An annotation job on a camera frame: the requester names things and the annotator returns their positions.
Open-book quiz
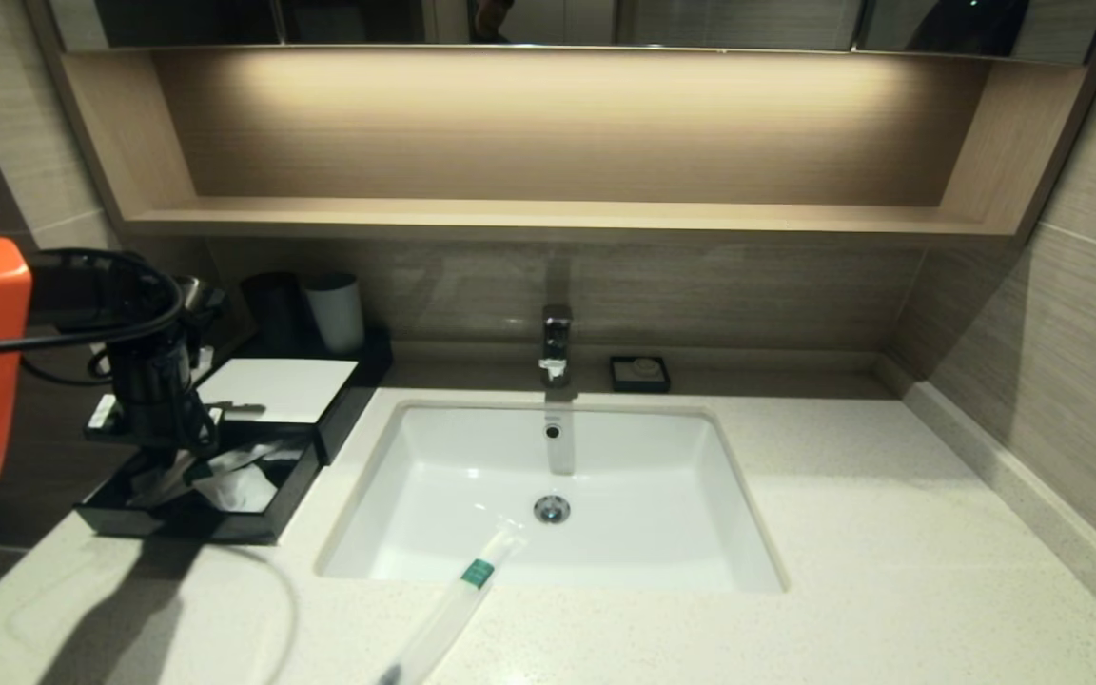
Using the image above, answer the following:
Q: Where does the clear plastic amenity packet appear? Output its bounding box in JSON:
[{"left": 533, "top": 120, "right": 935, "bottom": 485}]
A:
[{"left": 194, "top": 466, "right": 280, "bottom": 515}]

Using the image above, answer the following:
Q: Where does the white cup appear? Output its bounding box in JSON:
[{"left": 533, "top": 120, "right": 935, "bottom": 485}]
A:
[{"left": 304, "top": 273, "right": 366, "bottom": 355}]

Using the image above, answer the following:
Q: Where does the black box drawer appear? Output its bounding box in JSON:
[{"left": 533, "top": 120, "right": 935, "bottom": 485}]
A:
[{"left": 75, "top": 419, "right": 323, "bottom": 546}]

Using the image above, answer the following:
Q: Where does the white sink basin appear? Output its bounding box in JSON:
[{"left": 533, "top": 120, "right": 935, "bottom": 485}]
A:
[{"left": 318, "top": 401, "right": 787, "bottom": 595}]

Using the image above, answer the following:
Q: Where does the black soap dish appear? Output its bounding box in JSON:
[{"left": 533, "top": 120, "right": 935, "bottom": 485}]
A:
[{"left": 609, "top": 355, "right": 672, "bottom": 394}]

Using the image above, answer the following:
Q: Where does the chrome faucet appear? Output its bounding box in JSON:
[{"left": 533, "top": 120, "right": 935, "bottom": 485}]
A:
[{"left": 539, "top": 304, "right": 575, "bottom": 388}]

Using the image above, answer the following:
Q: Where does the thin black camera cable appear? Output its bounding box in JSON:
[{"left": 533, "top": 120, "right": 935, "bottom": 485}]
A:
[{"left": 0, "top": 247, "right": 187, "bottom": 362}]

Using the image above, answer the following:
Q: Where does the black cup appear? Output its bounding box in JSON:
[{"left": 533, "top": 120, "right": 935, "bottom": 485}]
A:
[{"left": 242, "top": 272, "right": 309, "bottom": 357}]

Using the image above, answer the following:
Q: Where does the toothbrush packet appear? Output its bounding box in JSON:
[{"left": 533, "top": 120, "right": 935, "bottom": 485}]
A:
[
  {"left": 375, "top": 526, "right": 530, "bottom": 685},
  {"left": 127, "top": 455, "right": 218, "bottom": 508}
]

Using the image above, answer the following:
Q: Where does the light wooden wall shelf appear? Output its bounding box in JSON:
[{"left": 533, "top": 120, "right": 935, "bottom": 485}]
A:
[{"left": 27, "top": 43, "right": 1096, "bottom": 250}]

